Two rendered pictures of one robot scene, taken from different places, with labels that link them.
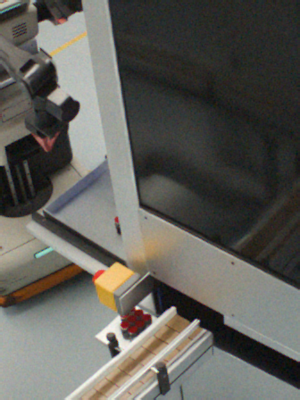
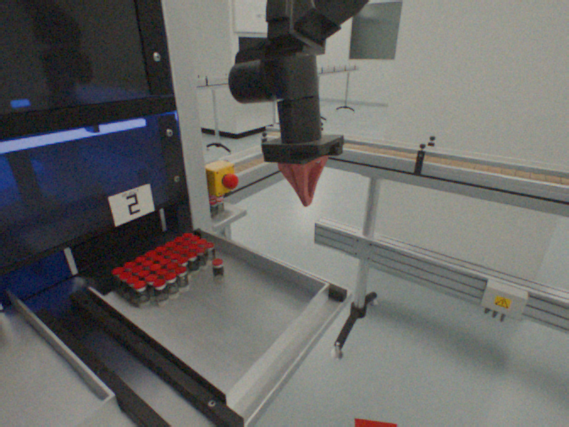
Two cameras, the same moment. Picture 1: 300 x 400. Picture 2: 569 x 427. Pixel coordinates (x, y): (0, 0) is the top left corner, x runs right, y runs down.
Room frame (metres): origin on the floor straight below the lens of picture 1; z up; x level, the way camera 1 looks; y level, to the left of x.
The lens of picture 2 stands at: (1.85, 0.10, 1.29)
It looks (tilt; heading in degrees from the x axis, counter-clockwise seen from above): 26 degrees down; 169
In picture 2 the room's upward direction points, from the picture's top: straight up
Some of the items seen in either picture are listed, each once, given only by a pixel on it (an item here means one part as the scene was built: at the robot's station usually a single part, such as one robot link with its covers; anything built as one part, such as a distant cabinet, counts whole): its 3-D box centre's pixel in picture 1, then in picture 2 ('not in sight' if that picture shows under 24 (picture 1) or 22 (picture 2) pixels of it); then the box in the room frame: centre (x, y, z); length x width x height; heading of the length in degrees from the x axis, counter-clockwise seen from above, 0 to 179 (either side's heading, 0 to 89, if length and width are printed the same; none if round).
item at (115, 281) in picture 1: (119, 288); (216, 177); (1.03, 0.09, 0.99); 0.08 x 0.07 x 0.07; 43
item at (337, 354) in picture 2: not in sight; (357, 315); (0.68, 0.73, 0.07); 0.50 x 0.08 x 0.14; 133
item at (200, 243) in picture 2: not in sight; (172, 268); (1.29, -0.01, 0.90); 0.18 x 0.02 x 0.05; 133
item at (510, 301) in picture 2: not in sight; (503, 298); (1.11, 1.04, 0.50); 0.12 x 0.05 x 0.09; 43
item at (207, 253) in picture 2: not in sight; (179, 272); (1.30, 0.01, 0.90); 0.18 x 0.02 x 0.05; 132
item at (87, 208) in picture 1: (124, 212); (211, 292); (1.37, 0.07, 0.90); 0.34 x 0.26 x 0.04; 43
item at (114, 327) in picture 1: (137, 336); (213, 213); (0.99, 0.07, 0.87); 0.14 x 0.13 x 0.02; 43
